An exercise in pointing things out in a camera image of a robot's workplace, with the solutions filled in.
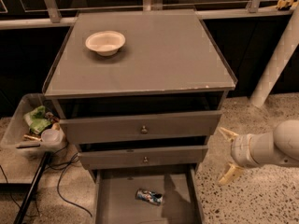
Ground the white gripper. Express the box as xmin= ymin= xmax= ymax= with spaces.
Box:
xmin=218 ymin=127 xmax=260 ymax=186

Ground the blue silver redbull can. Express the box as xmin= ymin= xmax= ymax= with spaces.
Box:
xmin=135 ymin=189 xmax=163 ymax=206

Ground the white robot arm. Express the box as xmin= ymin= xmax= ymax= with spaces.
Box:
xmin=218 ymin=119 xmax=299 ymax=186

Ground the grey middle drawer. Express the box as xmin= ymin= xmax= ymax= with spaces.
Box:
xmin=78 ymin=146 xmax=207 ymax=170

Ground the grey drawer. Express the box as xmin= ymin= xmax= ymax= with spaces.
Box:
xmin=93 ymin=165 xmax=206 ymax=224
xmin=60 ymin=111 xmax=221 ymax=144
xmin=78 ymin=146 xmax=207 ymax=170

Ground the grey top drawer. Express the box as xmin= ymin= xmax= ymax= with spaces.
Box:
xmin=60 ymin=111 xmax=221 ymax=144

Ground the grey bottom drawer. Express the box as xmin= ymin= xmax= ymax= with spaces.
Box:
xmin=93 ymin=165 xmax=206 ymax=224

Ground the brass top drawer knob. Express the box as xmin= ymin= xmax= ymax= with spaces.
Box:
xmin=141 ymin=126 xmax=148 ymax=134

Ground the grey drawer cabinet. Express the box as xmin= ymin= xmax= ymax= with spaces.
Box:
xmin=41 ymin=8 xmax=238 ymax=224

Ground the golden can in bin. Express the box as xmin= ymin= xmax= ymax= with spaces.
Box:
xmin=22 ymin=134 xmax=42 ymax=141

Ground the yellow object on railing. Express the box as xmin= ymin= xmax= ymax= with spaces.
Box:
xmin=277 ymin=0 xmax=298 ymax=10

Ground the white paper bowl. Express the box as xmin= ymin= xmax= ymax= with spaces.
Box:
xmin=85 ymin=31 xmax=126 ymax=57

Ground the clear plastic cup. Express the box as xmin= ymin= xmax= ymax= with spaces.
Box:
xmin=41 ymin=129 xmax=63 ymax=144

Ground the black pole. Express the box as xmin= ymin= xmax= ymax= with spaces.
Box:
xmin=13 ymin=152 xmax=50 ymax=224

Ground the green snack bag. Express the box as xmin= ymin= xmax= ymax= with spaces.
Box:
xmin=23 ymin=105 xmax=51 ymax=134

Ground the clear plastic storage bin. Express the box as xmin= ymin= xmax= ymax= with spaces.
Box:
xmin=1 ymin=93 xmax=67 ymax=158

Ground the white support post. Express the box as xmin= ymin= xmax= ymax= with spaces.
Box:
xmin=249 ymin=7 xmax=299 ymax=107

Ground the black floor cable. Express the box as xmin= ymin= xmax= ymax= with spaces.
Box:
xmin=43 ymin=142 xmax=93 ymax=217

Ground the metal railing frame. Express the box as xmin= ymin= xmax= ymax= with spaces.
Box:
xmin=0 ymin=0 xmax=297 ymax=30

